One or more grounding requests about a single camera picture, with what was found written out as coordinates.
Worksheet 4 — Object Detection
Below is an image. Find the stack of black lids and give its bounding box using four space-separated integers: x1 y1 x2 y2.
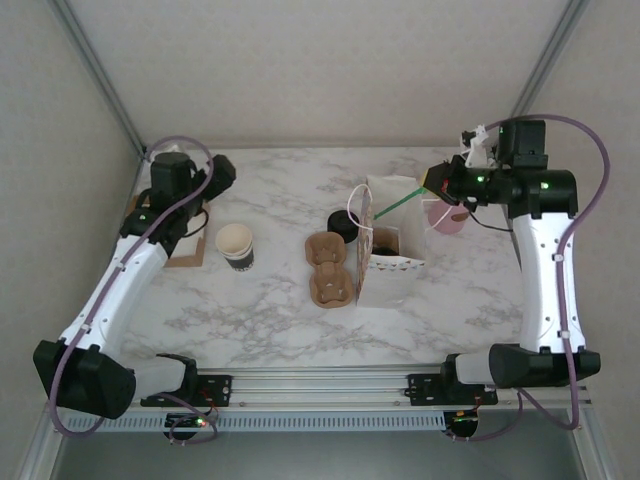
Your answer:
327 209 362 246

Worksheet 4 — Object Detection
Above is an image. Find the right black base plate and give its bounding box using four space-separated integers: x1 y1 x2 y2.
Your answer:
407 372 500 407

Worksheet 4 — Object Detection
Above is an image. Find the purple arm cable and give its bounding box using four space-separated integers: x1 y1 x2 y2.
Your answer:
47 135 221 446
449 114 612 444

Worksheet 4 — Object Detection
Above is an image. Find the aluminium frame leg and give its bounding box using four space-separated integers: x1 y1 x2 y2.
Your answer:
13 410 69 480
574 407 621 480

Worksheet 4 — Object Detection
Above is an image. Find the aluminium upright frame post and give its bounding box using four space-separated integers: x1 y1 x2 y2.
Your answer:
509 0 592 121
52 0 149 157

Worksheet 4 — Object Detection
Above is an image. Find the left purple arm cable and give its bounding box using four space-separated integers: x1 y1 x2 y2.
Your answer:
47 135 221 446

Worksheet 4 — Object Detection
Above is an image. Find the brown pulp cup carrier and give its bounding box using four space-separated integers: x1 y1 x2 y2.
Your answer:
304 232 351 310

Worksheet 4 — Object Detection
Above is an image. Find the small black circuit board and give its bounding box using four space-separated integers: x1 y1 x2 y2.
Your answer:
447 408 484 441
163 412 221 446

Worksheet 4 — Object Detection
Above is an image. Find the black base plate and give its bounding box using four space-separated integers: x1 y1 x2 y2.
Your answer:
407 372 500 407
139 373 235 409

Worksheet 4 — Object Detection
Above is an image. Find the pink straw holder cup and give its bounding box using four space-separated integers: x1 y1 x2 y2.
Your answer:
426 197 470 235

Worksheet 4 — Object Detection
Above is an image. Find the brown cardboard napkin box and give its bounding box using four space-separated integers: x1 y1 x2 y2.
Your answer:
128 192 211 270

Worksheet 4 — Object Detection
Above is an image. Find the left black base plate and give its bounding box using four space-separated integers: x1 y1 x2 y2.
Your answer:
139 373 235 409

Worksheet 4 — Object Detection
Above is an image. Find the patterned white paper bag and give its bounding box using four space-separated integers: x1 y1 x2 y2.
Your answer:
347 173 451 310

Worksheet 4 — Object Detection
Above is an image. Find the aluminium side rail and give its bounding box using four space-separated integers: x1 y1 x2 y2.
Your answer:
78 149 147 371

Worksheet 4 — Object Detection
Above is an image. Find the aluminium mounting rail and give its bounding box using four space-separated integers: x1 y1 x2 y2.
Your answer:
47 367 594 414

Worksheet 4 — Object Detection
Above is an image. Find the stack of paper cups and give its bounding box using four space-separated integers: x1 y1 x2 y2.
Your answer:
214 223 255 275

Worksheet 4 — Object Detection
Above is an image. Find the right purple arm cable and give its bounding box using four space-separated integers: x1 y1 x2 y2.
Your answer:
449 114 612 444

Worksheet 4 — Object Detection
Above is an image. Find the thin black cable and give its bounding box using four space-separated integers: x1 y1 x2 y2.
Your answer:
468 205 515 233

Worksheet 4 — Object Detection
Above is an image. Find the grey slotted cable duct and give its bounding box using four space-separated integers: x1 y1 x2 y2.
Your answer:
64 412 447 432

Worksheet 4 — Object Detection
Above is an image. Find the white napkin stack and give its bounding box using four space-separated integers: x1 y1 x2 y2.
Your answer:
169 214 205 257

